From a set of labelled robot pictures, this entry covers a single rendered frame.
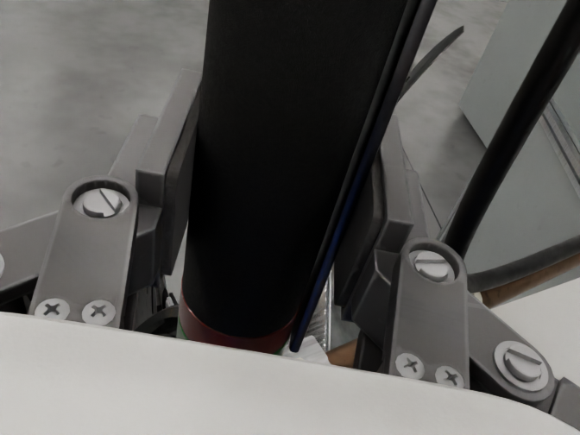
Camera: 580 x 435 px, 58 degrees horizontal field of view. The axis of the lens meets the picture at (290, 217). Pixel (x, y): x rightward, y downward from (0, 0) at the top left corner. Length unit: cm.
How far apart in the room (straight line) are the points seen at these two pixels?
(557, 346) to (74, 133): 238
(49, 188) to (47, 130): 40
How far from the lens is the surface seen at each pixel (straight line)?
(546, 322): 57
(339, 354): 24
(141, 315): 67
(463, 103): 349
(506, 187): 160
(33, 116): 280
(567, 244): 34
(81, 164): 249
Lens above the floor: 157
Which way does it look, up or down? 42 degrees down
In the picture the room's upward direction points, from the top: 16 degrees clockwise
